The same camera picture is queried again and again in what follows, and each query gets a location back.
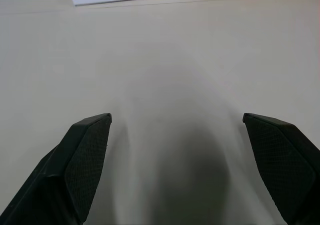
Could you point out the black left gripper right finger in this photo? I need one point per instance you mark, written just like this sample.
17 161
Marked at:
287 165

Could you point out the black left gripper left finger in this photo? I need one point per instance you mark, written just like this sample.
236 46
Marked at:
62 175

